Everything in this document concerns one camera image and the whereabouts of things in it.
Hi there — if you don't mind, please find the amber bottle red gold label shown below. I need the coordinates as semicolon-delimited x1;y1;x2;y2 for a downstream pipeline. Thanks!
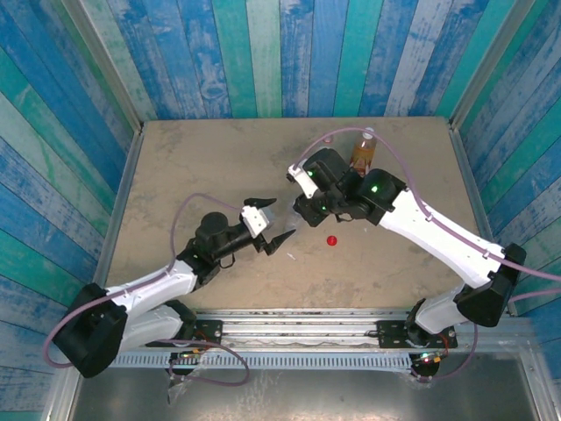
350;126;378;176

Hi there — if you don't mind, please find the circuit board with lights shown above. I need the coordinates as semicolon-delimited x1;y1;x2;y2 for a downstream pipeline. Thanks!
168;348;211;365
411;350;448;365

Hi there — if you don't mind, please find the steel sheet tray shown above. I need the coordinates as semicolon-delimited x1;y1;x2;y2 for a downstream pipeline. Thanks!
65;366;540;421

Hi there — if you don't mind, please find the aluminium front mounting rail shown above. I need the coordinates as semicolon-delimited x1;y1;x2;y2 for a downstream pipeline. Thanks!
67;309;536;352

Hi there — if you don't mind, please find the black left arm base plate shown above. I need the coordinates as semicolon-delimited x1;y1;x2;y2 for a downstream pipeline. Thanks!
145;318;224;348

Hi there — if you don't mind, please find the aluminium table side rail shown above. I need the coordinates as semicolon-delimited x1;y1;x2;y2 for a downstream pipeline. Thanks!
449;126;518;317
82;129;146;315

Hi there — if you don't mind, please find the grey slotted cable duct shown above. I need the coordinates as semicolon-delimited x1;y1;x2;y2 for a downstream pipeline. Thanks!
109;353;413;369

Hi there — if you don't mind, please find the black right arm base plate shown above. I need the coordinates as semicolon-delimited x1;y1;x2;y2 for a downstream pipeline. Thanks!
375;319;459;350

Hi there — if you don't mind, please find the aluminium corner post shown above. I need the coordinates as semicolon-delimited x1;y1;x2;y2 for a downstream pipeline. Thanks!
449;0;536;131
60;0;144;132

